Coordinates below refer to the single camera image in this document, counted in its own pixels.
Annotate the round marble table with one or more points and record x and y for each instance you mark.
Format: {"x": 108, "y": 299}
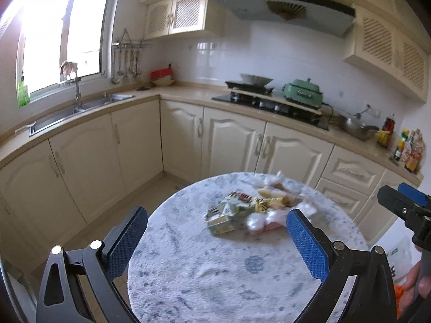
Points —
{"x": 208, "y": 276}

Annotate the red box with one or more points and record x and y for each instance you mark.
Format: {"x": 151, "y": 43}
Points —
{"x": 162, "y": 74}

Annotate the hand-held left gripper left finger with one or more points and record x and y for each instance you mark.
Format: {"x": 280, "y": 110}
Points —
{"x": 126, "y": 242}

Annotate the yellow seasoning container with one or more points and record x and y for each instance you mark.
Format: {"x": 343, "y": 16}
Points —
{"x": 383, "y": 138}

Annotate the yellow cap bottle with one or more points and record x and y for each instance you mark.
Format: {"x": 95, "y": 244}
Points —
{"x": 406, "y": 148}

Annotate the grey range hood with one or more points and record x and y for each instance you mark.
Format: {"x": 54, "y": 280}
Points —
{"x": 286, "y": 10}

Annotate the clear plastic bag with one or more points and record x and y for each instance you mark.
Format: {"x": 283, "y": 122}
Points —
{"x": 304, "y": 205}

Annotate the stainless steel pot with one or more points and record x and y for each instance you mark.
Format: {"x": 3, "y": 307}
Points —
{"x": 357, "y": 128}

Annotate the red white sauce packet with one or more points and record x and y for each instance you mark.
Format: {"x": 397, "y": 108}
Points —
{"x": 267, "y": 227}

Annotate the brown round cookie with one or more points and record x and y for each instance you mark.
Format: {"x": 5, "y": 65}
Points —
{"x": 277, "y": 197}

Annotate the black gas stove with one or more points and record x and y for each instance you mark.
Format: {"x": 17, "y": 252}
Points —
{"x": 235, "y": 100}

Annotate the metal sink faucet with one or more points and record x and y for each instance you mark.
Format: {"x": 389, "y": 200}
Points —
{"x": 78, "y": 91}

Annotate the hanging utensil rack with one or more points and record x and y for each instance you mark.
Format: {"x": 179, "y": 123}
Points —
{"x": 133, "y": 44}

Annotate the cream kitchen base cabinets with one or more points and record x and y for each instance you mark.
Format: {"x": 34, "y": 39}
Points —
{"x": 141, "y": 141}

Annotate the metal wok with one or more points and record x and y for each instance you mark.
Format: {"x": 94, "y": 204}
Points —
{"x": 256, "y": 79}

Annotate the small black object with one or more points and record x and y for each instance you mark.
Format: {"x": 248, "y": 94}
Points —
{"x": 144, "y": 88}

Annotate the red brown striped wrapper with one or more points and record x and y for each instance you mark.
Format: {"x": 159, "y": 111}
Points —
{"x": 239, "y": 197}

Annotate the white wall socket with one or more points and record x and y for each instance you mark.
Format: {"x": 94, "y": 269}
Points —
{"x": 373, "y": 110}

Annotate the hanging metal kitchen utensil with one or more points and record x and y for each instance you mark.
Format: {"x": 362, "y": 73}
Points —
{"x": 115, "y": 70}
{"x": 125, "y": 65}
{"x": 132, "y": 64}
{"x": 138, "y": 65}

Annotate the pinkish brown rag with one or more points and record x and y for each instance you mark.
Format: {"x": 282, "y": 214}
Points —
{"x": 68, "y": 69}

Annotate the stainless steel sink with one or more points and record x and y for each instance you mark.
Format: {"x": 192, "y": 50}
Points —
{"x": 84, "y": 106}

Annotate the beige bowl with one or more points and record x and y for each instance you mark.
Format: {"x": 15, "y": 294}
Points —
{"x": 164, "y": 82}

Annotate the beige kitchen countertop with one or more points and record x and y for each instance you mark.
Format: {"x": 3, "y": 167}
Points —
{"x": 188, "y": 92}

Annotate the white plastic bag green print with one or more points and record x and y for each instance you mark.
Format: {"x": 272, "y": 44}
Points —
{"x": 400, "y": 259}

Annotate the green cap bottle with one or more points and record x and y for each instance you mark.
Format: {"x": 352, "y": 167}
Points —
{"x": 398, "y": 149}

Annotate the dark sauce bottle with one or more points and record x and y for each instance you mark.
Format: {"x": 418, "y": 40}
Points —
{"x": 390, "y": 124}

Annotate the person's right hand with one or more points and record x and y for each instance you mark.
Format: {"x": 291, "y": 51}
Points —
{"x": 416, "y": 277}

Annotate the green packet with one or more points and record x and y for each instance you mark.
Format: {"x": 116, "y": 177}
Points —
{"x": 23, "y": 95}

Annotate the green electric pot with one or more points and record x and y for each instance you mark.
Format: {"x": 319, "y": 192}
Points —
{"x": 303, "y": 92}

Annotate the kitchen window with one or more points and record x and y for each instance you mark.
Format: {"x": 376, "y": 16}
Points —
{"x": 47, "y": 40}

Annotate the gold snack wrapper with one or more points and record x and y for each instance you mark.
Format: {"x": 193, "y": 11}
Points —
{"x": 262, "y": 205}

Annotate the green drink carton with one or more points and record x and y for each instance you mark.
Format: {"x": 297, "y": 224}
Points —
{"x": 222, "y": 220}

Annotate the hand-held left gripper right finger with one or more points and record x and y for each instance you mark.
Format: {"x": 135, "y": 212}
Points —
{"x": 308, "y": 245}

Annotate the cream lattice wall cabinet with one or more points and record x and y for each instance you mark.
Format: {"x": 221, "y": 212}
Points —
{"x": 181, "y": 13}
{"x": 387, "y": 50}

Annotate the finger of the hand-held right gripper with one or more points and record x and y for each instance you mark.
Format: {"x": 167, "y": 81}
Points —
{"x": 412, "y": 193}
{"x": 392, "y": 199}

